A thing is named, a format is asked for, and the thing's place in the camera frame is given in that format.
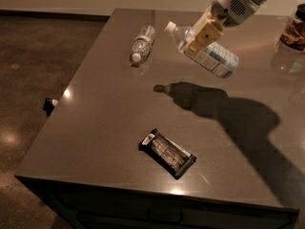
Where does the blue labelled plastic bottle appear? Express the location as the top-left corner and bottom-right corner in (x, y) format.
(165, 21), (239, 78)

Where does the black snack bar wrapper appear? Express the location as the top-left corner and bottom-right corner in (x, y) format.
(139, 129), (196, 179)

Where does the clear plastic water bottle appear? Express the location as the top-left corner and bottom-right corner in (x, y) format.
(130, 25), (155, 65)

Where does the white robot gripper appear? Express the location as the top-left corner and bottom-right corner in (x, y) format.
(187, 0), (259, 53)

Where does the glass jar with snacks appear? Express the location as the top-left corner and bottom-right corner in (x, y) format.
(275, 4), (305, 53)

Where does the black handle on table side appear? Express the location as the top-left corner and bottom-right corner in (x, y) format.
(43, 98), (58, 116)

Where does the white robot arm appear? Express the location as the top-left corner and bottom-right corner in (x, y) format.
(187, 0), (267, 53)

